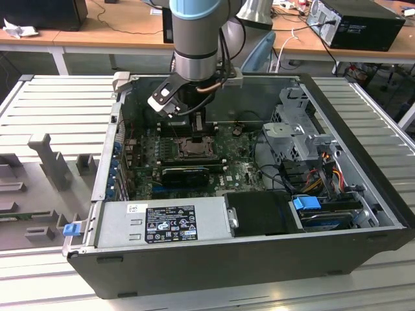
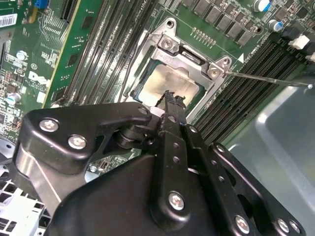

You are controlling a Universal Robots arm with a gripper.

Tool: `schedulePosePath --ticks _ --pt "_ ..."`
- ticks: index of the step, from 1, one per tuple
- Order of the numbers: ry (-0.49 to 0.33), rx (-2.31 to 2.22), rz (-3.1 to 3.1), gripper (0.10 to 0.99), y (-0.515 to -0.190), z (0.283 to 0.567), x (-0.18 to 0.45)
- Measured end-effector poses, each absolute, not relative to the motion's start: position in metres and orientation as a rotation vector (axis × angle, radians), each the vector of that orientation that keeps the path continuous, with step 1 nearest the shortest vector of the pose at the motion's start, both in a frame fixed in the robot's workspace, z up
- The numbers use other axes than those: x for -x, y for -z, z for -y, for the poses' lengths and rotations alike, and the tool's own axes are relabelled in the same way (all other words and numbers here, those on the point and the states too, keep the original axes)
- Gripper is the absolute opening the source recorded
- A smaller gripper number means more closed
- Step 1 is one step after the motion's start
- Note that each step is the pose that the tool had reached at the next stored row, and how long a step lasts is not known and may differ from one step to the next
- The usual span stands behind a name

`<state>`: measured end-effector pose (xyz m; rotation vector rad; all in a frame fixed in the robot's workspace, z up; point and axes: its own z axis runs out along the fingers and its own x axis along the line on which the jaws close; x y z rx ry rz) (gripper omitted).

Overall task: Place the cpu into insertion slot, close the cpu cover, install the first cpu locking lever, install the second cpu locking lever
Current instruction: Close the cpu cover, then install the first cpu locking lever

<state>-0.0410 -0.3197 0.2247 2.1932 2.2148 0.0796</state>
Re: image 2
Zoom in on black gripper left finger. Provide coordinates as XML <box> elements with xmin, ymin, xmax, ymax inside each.
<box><xmin>12</xmin><ymin>91</ymin><xmax>193</xmax><ymax>231</ymax></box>

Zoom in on silver square CPU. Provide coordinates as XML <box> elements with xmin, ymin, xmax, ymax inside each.
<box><xmin>130</xmin><ymin>64</ymin><xmax>207</xmax><ymax>109</ymax></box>

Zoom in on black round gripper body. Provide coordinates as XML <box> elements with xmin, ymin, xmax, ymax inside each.
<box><xmin>45</xmin><ymin>154</ymin><xmax>229</xmax><ymax>236</ymax></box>

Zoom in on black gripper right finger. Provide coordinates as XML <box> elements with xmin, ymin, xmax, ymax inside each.
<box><xmin>175</xmin><ymin>96</ymin><xmax>307</xmax><ymax>236</ymax></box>

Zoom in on thin wire locking lever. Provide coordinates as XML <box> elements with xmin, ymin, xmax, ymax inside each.
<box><xmin>222</xmin><ymin>70</ymin><xmax>315</xmax><ymax>89</ymax></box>

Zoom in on metal socket cover frame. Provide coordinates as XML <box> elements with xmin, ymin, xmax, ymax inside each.
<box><xmin>122</xmin><ymin>48</ymin><xmax>218</xmax><ymax>118</ymax></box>

